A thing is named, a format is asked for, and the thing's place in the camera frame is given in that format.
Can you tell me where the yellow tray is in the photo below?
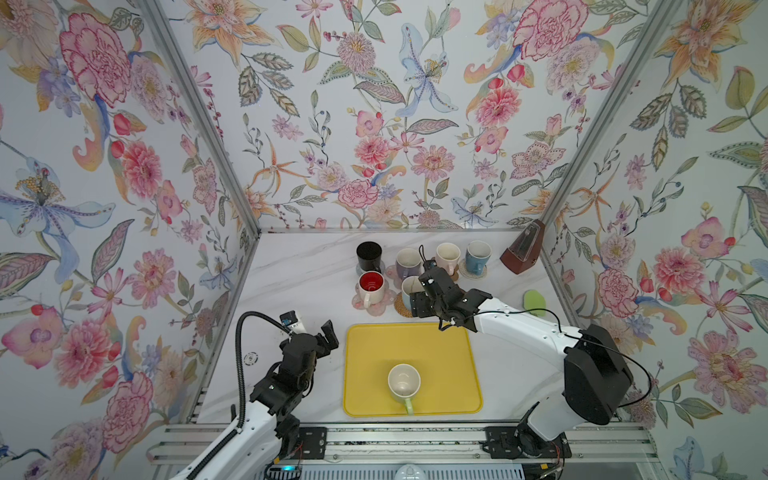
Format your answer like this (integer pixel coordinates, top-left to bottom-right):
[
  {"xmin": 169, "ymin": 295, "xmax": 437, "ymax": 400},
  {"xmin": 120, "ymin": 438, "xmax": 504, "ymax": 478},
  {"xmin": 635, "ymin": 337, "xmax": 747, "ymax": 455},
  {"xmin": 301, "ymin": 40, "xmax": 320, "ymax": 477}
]
[{"xmin": 343, "ymin": 323, "xmax": 483, "ymax": 418}]

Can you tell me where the pink handle mug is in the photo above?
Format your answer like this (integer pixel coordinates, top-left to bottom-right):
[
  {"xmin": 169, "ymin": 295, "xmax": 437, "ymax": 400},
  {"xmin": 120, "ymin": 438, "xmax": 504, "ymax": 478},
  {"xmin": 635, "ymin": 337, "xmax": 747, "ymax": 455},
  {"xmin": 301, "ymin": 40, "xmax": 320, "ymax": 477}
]
[{"xmin": 435, "ymin": 242, "xmax": 461, "ymax": 276}]

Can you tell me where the red interior mug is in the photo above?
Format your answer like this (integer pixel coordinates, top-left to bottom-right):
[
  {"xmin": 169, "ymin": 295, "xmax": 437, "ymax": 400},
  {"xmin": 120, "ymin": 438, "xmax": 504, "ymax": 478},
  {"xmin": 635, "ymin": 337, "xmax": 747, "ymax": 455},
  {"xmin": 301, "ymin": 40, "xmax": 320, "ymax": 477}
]
[{"xmin": 357, "ymin": 271, "xmax": 385, "ymax": 309}]

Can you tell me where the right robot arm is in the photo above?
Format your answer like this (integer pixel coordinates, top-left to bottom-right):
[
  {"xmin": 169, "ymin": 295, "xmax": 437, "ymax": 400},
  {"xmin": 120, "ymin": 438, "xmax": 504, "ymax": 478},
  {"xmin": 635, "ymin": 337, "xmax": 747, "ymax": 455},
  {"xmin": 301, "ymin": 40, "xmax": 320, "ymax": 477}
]
[{"xmin": 411, "ymin": 260, "xmax": 634, "ymax": 459}]

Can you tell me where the aluminium rail base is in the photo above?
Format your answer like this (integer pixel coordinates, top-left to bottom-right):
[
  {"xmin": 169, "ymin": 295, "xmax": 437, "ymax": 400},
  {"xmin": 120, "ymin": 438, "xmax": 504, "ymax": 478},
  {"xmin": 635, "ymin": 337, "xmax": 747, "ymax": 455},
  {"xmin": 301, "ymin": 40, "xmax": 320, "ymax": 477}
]
[{"xmin": 148, "ymin": 421, "xmax": 659, "ymax": 465}]

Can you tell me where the brown paw coaster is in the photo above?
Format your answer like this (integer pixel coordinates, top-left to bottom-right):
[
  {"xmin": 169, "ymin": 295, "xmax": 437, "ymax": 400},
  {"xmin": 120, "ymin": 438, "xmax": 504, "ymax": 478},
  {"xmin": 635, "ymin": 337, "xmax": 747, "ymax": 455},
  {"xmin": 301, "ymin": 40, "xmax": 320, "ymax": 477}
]
[{"xmin": 426, "ymin": 257, "xmax": 460, "ymax": 281}]

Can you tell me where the rattan woven coaster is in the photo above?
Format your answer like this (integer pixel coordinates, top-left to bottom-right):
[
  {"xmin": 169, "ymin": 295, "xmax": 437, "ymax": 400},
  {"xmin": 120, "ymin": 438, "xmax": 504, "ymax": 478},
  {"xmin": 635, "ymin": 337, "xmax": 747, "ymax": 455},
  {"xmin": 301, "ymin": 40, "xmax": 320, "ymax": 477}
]
[{"xmin": 393, "ymin": 294, "xmax": 412, "ymax": 318}]

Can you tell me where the red brown metronome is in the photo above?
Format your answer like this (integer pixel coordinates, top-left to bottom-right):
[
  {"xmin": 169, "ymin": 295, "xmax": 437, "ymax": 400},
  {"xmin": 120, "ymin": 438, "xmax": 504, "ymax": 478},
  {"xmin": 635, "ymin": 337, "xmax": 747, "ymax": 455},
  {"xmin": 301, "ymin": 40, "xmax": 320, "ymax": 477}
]
[{"xmin": 500, "ymin": 220, "xmax": 545, "ymax": 275}]

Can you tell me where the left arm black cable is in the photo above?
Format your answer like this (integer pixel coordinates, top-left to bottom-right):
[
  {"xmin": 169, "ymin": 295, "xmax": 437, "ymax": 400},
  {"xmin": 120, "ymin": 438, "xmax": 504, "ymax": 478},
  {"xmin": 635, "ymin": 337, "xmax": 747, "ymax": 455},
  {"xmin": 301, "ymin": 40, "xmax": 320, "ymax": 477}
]
[{"xmin": 185, "ymin": 310, "xmax": 295, "ymax": 480}]

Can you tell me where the green spatula wooden handle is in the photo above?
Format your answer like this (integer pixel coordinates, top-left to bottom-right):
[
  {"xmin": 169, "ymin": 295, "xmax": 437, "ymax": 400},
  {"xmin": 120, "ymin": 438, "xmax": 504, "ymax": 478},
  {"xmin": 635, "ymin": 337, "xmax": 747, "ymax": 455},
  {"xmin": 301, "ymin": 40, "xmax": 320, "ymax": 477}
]
[{"xmin": 523, "ymin": 290, "xmax": 548, "ymax": 318}]

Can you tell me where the purple handle mug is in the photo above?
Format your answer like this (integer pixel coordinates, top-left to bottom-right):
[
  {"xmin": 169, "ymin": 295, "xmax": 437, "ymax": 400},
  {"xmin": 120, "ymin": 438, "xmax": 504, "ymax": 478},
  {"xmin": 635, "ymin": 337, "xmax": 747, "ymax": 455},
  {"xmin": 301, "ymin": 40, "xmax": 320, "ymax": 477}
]
[{"xmin": 395, "ymin": 248, "xmax": 423, "ymax": 281}]

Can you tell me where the grey woven coaster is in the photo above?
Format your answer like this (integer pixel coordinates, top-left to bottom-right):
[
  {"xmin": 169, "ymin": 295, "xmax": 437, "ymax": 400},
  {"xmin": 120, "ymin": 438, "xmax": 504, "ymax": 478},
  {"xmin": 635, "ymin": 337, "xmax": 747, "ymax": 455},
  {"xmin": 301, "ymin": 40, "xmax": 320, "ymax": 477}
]
[{"xmin": 355, "ymin": 260, "xmax": 386, "ymax": 276}]

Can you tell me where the black mug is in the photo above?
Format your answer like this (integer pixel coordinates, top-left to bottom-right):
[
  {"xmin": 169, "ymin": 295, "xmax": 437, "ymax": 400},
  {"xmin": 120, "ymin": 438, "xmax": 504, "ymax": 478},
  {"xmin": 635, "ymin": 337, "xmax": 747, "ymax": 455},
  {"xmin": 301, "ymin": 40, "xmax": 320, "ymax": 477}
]
[{"xmin": 356, "ymin": 241, "xmax": 383, "ymax": 265}]

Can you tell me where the green handle mug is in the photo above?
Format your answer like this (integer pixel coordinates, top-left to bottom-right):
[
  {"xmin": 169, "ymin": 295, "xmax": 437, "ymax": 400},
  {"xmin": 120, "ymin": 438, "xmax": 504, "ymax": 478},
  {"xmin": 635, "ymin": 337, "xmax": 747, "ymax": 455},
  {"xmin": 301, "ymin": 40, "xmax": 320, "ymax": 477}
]
[{"xmin": 387, "ymin": 363, "xmax": 422, "ymax": 416}]

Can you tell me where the light blue mug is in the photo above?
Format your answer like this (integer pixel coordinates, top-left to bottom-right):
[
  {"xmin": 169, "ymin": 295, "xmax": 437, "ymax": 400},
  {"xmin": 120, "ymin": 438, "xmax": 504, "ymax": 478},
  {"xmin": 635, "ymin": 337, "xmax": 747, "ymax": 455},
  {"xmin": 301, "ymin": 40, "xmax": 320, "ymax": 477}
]
[{"xmin": 401, "ymin": 276, "xmax": 424, "ymax": 315}]

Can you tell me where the pink flower coaster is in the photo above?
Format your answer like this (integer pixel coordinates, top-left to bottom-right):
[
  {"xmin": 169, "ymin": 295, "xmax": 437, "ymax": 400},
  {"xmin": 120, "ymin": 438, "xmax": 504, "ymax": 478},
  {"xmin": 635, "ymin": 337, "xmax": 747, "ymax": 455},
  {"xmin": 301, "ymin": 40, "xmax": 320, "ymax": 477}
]
[
  {"xmin": 351, "ymin": 289, "xmax": 397, "ymax": 317},
  {"xmin": 384, "ymin": 263, "xmax": 403, "ymax": 290}
]

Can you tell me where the colourful embroidered coaster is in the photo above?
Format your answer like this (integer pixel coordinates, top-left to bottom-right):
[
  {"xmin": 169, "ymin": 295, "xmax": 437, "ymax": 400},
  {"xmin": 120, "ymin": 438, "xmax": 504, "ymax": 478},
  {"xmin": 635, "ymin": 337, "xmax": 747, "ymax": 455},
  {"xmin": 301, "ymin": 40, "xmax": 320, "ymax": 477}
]
[{"xmin": 459, "ymin": 260, "xmax": 488, "ymax": 280}]

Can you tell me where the teal blue mug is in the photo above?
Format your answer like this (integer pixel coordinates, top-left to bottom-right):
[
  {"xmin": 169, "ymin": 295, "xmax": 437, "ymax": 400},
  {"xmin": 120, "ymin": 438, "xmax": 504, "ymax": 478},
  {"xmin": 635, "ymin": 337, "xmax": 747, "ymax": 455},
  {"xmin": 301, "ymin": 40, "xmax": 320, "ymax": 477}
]
[{"xmin": 465, "ymin": 240, "xmax": 492, "ymax": 271}]

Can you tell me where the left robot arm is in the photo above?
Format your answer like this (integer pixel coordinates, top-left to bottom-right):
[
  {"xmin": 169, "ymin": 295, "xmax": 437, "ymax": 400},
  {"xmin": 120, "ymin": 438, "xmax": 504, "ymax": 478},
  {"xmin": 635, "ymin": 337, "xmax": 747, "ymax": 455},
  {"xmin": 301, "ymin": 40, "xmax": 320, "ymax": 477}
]
[{"xmin": 175, "ymin": 310, "xmax": 339, "ymax": 479}]

